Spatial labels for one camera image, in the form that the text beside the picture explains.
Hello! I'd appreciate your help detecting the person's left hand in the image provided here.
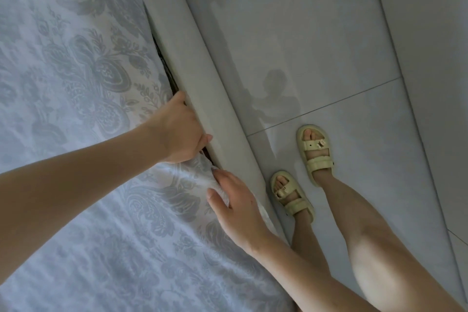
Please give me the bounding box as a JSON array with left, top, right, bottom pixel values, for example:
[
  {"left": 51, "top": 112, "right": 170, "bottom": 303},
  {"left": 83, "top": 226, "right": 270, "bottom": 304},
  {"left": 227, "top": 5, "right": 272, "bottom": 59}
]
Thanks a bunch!
[{"left": 146, "top": 91, "right": 214, "bottom": 164}]

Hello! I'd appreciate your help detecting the person's right hand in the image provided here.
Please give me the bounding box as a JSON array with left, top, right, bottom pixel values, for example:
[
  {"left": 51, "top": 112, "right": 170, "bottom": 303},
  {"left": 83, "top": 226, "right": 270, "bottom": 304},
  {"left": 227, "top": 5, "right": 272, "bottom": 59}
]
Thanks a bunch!
[{"left": 206, "top": 169, "right": 273, "bottom": 254}]

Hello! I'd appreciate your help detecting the cream bed frame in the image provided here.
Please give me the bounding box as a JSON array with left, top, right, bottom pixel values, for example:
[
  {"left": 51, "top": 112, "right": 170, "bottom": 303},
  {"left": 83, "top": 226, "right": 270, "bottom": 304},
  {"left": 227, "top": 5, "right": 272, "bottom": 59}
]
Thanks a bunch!
[{"left": 124, "top": 0, "right": 290, "bottom": 235}]

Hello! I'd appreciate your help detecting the white floral bed sheet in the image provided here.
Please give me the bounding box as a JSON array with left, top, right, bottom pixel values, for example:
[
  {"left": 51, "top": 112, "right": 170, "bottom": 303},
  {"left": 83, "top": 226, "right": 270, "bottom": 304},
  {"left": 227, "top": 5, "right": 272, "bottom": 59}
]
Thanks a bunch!
[{"left": 0, "top": 0, "right": 297, "bottom": 312}]

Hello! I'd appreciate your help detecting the person's right forearm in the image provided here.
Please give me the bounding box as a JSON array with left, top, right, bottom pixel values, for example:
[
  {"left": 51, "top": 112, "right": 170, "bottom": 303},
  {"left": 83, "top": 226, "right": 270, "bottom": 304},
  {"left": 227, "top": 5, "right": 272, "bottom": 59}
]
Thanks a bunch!
[{"left": 252, "top": 231, "right": 373, "bottom": 312}]

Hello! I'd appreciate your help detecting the person's left forearm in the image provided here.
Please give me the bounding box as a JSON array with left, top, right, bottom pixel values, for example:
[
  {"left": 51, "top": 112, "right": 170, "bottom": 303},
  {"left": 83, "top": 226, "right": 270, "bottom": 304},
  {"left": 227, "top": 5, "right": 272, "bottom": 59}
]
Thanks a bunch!
[{"left": 0, "top": 121, "right": 173, "bottom": 279}]

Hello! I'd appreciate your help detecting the person's left beige sandal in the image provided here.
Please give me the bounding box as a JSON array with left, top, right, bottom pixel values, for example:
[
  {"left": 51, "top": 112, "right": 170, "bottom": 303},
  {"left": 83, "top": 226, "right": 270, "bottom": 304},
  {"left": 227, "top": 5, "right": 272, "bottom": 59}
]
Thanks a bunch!
[{"left": 270, "top": 171, "right": 315, "bottom": 225}]

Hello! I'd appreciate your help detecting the person's beige sandal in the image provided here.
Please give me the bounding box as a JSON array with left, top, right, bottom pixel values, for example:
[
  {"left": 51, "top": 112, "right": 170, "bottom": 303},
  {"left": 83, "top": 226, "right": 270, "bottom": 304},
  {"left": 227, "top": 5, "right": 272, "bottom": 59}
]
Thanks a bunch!
[
  {"left": 296, "top": 124, "right": 335, "bottom": 187},
  {"left": 270, "top": 171, "right": 315, "bottom": 225}
]

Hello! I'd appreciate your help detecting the person's left leg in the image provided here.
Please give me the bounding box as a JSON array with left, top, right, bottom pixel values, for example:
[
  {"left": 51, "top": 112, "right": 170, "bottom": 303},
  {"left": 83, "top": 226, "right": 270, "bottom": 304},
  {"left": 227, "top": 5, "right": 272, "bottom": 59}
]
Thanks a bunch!
[{"left": 291, "top": 209, "right": 333, "bottom": 312}]

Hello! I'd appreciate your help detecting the person's leg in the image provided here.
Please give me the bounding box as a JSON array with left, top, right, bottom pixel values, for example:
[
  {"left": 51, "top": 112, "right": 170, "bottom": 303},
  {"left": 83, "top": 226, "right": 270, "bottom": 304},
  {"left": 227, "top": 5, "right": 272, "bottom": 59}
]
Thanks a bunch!
[
  {"left": 314, "top": 169, "right": 465, "bottom": 312},
  {"left": 291, "top": 209, "right": 333, "bottom": 312}
]

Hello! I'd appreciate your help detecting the person's right beige sandal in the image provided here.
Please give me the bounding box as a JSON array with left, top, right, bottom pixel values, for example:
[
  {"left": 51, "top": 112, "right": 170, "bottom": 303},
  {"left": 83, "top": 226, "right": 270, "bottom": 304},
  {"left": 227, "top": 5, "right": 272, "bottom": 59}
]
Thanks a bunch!
[{"left": 296, "top": 124, "right": 335, "bottom": 187}]

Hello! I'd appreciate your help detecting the person's right leg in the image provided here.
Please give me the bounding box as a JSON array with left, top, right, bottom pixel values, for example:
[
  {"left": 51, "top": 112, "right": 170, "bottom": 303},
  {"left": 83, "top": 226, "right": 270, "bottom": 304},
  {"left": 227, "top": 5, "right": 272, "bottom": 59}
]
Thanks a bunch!
[{"left": 314, "top": 169, "right": 465, "bottom": 312}]

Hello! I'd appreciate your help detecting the grey wardrobe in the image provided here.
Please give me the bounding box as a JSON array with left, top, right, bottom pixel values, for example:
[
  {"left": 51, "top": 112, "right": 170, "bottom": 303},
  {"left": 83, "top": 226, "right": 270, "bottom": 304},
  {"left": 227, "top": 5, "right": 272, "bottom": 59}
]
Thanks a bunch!
[{"left": 367, "top": 0, "right": 468, "bottom": 301}]

